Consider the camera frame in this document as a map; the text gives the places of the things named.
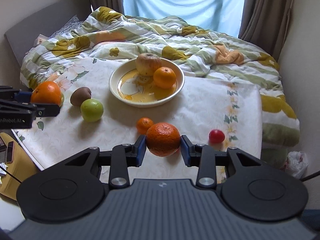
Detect large orange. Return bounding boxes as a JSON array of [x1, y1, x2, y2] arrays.
[[30, 81, 62, 105]]

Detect small mandarin orange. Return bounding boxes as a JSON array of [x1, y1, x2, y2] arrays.
[[136, 117, 154, 135]]

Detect brown kiwi with sticker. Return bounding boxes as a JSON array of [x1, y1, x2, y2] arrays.
[[70, 87, 92, 107]]

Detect large green apple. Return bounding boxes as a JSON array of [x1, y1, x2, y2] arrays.
[[80, 99, 104, 122]]

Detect cream ceramic fruit bowl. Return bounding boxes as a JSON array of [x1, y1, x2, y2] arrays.
[[108, 58, 185, 108]]

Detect small green apple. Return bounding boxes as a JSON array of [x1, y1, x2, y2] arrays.
[[60, 93, 65, 107]]

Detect black phone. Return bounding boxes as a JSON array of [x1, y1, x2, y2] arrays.
[[5, 141, 15, 163]]

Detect yellow side table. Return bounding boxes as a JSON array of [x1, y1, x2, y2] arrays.
[[0, 132, 39, 200]]

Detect grey bed headboard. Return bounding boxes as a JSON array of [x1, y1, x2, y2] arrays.
[[4, 0, 92, 66]]

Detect orange in bowl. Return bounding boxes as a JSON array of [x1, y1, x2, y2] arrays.
[[153, 67, 176, 89]]

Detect grey patterned pillow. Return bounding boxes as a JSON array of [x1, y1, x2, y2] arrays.
[[49, 15, 83, 38]]

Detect white plastic bag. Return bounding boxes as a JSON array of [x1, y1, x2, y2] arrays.
[[281, 151, 309, 179]]

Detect wrinkled yellow apple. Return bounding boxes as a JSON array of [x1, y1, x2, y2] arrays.
[[136, 53, 162, 76]]

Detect striped floral quilt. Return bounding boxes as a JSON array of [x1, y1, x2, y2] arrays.
[[20, 7, 300, 147]]

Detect light blue window cloth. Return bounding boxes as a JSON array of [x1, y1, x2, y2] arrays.
[[124, 0, 245, 37]]

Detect right brown curtain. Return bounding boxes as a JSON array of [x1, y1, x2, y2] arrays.
[[238, 0, 293, 60]]

